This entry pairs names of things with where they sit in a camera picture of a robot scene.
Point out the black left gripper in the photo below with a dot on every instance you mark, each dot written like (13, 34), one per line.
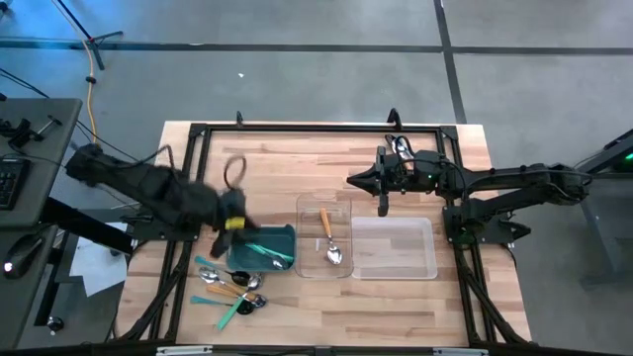
(225, 207)

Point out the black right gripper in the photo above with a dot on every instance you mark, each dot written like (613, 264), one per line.
(425, 173)

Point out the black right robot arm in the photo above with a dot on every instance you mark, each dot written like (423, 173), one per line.
(519, 183)

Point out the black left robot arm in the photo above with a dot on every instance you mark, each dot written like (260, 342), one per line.
(148, 188)

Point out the teal plastic bin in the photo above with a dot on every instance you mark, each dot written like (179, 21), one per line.
(237, 259)

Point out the clear plastic bin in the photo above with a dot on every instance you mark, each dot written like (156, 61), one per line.
(309, 247)

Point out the black table clamp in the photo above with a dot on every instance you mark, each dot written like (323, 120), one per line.
(394, 117)
(240, 119)

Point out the frosted white plastic tray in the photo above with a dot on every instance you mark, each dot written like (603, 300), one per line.
(395, 247)

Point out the black horizontal beam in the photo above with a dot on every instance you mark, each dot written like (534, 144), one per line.
(321, 352)

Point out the white paper sheet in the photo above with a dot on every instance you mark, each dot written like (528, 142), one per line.
(94, 267)

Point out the black desk support beam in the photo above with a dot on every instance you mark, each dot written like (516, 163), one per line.
(84, 225)

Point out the black round knob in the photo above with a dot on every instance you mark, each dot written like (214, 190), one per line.
(55, 324)

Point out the grey desk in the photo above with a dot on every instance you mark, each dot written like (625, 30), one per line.
(44, 148)

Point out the black computer mouse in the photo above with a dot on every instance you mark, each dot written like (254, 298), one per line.
(25, 252)

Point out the black tripod stand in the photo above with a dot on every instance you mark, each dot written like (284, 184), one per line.
(96, 49)

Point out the workbench with black legs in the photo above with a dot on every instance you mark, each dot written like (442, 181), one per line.
(598, 237)

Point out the black keyboard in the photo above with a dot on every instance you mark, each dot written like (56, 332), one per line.
(10, 183)

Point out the dark desk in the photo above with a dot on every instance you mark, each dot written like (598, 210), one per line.
(15, 306)

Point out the black clamp tool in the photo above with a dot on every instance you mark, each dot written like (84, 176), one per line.
(20, 133)

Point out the black aluminium table frame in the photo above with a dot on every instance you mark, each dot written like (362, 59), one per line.
(321, 127)

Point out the silver metal bracket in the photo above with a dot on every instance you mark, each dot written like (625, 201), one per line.
(460, 352)
(183, 351)

